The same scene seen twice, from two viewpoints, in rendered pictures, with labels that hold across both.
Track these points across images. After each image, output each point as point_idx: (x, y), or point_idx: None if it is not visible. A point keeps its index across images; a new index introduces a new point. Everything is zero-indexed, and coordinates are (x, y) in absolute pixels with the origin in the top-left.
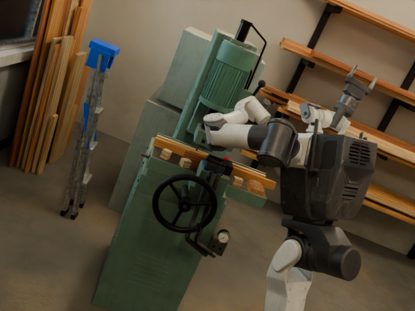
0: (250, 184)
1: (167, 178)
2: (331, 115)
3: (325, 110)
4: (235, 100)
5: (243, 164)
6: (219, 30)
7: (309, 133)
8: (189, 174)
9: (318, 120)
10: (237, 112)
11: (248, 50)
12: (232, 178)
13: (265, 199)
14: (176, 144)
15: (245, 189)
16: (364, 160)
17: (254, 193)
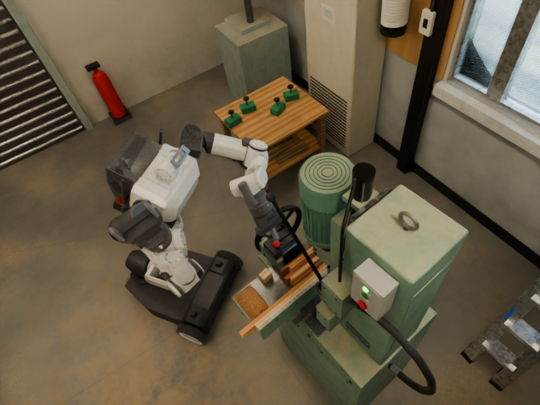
0: (256, 292)
1: None
2: (157, 168)
3: (164, 161)
4: (302, 220)
5: (285, 308)
6: (425, 203)
7: (168, 146)
8: (281, 208)
9: (160, 128)
10: (253, 164)
11: (313, 174)
12: (279, 288)
13: (232, 296)
14: None
15: (255, 283)
16: (116, 182)
17: (244, 288)
